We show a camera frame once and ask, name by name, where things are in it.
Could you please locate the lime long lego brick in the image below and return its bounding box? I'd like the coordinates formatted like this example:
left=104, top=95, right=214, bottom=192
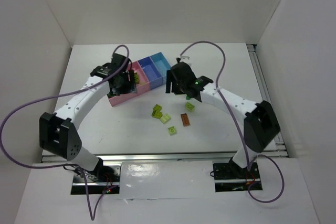
left=134, top=72, right=140, bottom=84

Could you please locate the brown orange lego brick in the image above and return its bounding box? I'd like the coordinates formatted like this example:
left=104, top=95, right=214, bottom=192
left=181, top=113, right=190, bottom=127

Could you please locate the pale yellow lego brick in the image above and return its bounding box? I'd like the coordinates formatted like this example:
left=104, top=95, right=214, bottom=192
left=160, top=113, right=171, bottom=124

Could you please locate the pale lime lego bottom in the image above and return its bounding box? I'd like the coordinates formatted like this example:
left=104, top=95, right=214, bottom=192
left=168, top=126, right=177, bottom=135

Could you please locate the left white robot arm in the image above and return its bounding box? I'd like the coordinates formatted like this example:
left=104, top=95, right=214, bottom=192
left=39, top=53, right=137, bottom=180

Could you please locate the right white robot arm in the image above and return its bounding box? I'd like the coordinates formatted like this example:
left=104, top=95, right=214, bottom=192
left=166, top=61, right=280, bottom=169

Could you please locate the light blue container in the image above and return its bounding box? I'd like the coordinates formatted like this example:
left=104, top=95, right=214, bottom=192
left=150, top=52, right=171, bottom=84

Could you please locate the purple-blue container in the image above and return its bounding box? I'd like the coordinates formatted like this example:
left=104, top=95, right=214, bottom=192
left=138, top=57, right=163, bottom=90

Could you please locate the large pink container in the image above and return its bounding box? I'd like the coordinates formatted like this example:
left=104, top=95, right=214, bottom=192
left=107, top=93, right=138, bottom=106

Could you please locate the small pink container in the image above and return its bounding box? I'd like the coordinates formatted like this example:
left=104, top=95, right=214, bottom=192
left=131, top=61, right=150, bottom=95

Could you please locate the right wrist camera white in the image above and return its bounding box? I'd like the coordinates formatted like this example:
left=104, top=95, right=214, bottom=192
left=176, top=56, right=191, bottom=64

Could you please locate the aluminium right rail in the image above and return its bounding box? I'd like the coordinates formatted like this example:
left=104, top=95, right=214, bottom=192
left=246, top=44, right=289, bottom=157

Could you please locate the aluminium rail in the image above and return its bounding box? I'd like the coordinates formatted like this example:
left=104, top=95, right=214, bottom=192
left=246, top=44, right=289, bottom=157
left=40, top=152, right=289, bottom=163

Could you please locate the aluminium front rail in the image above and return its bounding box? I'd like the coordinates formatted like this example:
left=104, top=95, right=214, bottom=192
left=40, top=152, right=289, bottom=163

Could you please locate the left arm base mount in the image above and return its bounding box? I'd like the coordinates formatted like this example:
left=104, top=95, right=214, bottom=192
left=63, top=165, right=121, bottom=195

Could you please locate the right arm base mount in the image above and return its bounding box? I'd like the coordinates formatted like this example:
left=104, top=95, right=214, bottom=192
left=209, top=162, right=263, bottom=193

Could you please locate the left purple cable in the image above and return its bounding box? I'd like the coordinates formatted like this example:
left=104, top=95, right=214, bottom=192
left=0, top=45, right=131, bottom=221

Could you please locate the purple cable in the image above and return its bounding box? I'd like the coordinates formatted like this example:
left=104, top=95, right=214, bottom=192
left=0, top=45, right=131, bottom=221
left=181, top=40, right=286, bottom=204

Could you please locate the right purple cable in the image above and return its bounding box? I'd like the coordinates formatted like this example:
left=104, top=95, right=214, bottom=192
left=181, top=40, right=286, bottom=204

